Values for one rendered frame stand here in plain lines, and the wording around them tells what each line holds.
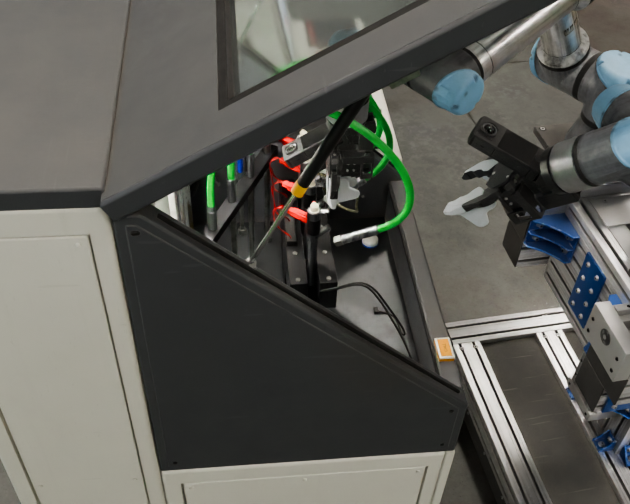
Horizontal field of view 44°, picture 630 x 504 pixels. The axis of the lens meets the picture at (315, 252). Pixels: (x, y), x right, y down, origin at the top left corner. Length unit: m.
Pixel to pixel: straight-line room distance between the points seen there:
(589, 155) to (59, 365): 0.86
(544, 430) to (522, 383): 0.17
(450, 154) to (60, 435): 2.54
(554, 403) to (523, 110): 1.89
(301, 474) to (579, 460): 1.03
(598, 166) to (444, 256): 2.07
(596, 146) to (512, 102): 2.98
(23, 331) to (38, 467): 0.39
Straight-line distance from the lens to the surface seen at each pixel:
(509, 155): 1.17
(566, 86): 1.94
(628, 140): 1.08
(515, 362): 2.57
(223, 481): 1.63
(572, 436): 2.46
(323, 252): 1.68
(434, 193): 3.41
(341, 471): 1.63
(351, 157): 1.43
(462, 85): 1.30
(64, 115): 1.19
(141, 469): 1.60
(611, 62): 1.90
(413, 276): 1.70
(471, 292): 3.02
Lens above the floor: 2.16
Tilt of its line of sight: 44 degrees down
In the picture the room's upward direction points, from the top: 3 degrees clockwise
